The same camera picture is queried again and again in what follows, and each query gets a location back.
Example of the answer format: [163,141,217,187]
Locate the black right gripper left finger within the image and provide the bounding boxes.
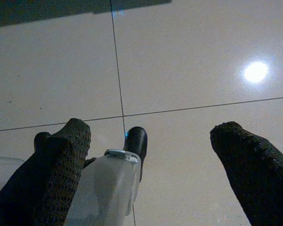
[0,118,92,226]

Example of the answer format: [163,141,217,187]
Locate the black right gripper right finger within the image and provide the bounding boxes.
[209,121,283,226]

